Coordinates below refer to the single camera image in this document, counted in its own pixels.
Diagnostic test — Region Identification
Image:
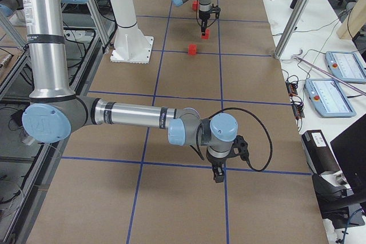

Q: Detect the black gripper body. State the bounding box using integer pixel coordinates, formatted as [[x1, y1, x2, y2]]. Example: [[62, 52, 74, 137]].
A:
[[198, 10, 210, 27], [206, 152, 226, 173]]

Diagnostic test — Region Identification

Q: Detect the red cube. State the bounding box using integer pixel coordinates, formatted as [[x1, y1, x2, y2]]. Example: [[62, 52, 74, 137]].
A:
[[188, 44, 197, 55], [201, 29, 210, 39], [192, 1, 199, 11]]

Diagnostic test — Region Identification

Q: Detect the teach pendant near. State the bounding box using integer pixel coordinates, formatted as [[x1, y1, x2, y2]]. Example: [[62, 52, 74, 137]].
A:
[[304, 79, 356, 118]]

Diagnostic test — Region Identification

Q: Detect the teach pendant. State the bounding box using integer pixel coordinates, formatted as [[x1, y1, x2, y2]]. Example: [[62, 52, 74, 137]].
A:
[[325, 51, 365, 84], [304, 79, 356, 118]]

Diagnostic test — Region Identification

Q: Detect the teach pendant far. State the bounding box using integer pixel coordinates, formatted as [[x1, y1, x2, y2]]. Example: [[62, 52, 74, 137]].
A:
[[325, 51, 365, 84]]

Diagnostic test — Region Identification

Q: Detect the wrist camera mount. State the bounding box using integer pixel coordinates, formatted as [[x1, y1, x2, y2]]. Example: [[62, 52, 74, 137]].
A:
[[232, 135, 249, 162], [210, 4, 221, 19]]

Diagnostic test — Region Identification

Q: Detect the white pedestal column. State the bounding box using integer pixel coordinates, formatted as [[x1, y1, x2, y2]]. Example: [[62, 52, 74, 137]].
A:
[[110, 0, 154, 63]]

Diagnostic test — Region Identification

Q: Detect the aluminium frame post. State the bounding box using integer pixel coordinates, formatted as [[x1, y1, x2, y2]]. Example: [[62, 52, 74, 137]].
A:
[[273, 0, 309, 59]]

